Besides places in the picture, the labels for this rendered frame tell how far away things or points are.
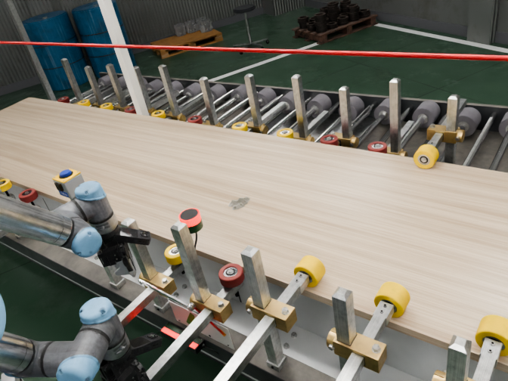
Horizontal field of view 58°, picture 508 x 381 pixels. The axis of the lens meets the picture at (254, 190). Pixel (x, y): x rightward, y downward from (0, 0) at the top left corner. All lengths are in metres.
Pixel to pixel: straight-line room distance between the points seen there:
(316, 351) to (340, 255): 0.33
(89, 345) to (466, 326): 0.90
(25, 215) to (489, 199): 1.40
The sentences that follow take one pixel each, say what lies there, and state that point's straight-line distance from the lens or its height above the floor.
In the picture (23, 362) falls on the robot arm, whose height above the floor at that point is 1.18.
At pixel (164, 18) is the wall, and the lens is 8.25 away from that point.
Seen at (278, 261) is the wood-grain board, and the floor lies 0.90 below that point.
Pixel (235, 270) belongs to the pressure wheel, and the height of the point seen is 0.90.
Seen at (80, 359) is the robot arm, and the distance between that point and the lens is 1.07.
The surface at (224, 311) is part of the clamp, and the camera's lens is 1.43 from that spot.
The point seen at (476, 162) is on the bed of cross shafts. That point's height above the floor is 0.71.
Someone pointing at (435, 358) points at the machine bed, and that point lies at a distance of 1.43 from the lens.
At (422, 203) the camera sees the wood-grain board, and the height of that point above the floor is 0.90.
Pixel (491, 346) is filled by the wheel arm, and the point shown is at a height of 0.96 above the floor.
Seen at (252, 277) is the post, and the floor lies 1.08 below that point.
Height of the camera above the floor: 1.89
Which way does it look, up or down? 33 degrees down
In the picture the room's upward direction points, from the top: 12 degrees counter-clockwise
